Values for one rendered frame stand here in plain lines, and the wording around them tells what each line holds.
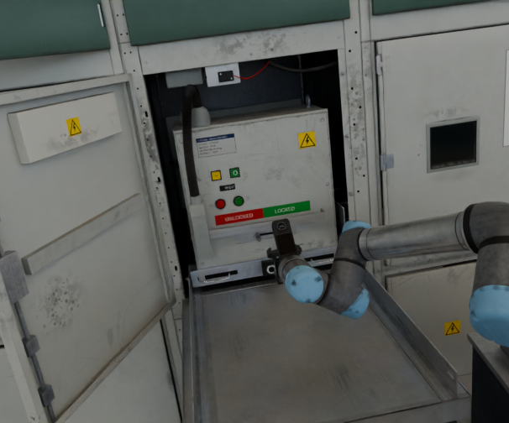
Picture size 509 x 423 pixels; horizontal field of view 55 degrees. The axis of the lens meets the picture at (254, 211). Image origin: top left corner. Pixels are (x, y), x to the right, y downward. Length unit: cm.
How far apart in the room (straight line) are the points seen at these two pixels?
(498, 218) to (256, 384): 67
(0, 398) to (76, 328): 66
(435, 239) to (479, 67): 84
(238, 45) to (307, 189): 51
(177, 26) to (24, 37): 40
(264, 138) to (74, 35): 61
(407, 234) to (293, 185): 66
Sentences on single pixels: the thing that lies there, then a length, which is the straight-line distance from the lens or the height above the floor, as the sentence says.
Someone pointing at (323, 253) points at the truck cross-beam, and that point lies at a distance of 172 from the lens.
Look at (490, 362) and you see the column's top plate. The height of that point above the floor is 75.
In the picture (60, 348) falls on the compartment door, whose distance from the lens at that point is 130.
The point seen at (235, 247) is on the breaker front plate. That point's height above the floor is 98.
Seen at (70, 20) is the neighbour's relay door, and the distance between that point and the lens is 143.
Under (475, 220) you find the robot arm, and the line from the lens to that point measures 95.
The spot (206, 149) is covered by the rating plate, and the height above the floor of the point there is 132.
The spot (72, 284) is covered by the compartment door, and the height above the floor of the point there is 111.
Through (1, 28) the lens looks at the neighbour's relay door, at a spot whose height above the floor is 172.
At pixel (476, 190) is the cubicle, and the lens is 181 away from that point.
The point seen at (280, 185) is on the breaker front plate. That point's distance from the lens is 161.
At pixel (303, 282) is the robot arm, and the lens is 106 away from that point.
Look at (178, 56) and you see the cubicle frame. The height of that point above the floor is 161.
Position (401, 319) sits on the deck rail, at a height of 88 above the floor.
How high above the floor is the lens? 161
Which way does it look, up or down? 18 degrees down
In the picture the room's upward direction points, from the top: 7 degrees counter-clockwise
